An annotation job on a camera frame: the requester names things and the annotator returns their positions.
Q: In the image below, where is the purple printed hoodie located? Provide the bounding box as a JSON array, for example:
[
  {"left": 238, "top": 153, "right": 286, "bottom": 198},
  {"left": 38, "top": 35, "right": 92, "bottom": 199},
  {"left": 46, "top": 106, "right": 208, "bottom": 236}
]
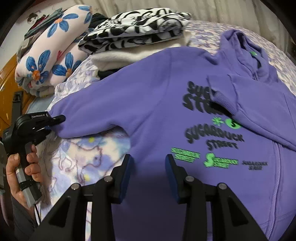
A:
[{"left": 49, "top": 29, "right": 296, "bottom": 241}]

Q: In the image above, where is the left hand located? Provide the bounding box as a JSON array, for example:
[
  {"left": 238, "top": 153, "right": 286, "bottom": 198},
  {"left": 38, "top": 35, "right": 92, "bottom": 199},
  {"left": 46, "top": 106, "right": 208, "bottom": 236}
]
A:
[{"left": 6, "top": 143, "right": 42, "bottom": 210}]

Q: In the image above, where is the purple cat print blanket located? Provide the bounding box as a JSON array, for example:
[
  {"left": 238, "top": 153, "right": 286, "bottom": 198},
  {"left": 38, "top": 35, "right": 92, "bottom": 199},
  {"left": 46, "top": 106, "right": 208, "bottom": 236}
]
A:
[{"left": 36, "top": 20, "right": 296, "bottom": 241}]

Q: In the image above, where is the blue flower white quilt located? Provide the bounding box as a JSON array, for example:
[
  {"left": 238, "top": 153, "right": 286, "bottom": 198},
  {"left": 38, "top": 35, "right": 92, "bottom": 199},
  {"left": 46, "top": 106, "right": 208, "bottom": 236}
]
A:
[{"left": 15, "top": 4, "right": 92, "bottom": 97}]

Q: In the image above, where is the cream folded garment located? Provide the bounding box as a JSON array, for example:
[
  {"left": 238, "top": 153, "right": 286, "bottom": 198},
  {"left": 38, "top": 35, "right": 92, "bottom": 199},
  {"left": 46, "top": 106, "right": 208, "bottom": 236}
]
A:
[{"left": 90, "top": 31, "right": 191, "bottom": 71}]

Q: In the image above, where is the black white patterned garment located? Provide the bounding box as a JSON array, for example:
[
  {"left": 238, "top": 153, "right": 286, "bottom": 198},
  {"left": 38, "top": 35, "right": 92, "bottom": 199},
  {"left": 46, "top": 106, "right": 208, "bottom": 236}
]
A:
[{"left": 78, "top": 8, "right": 192, "bottom": 54}]

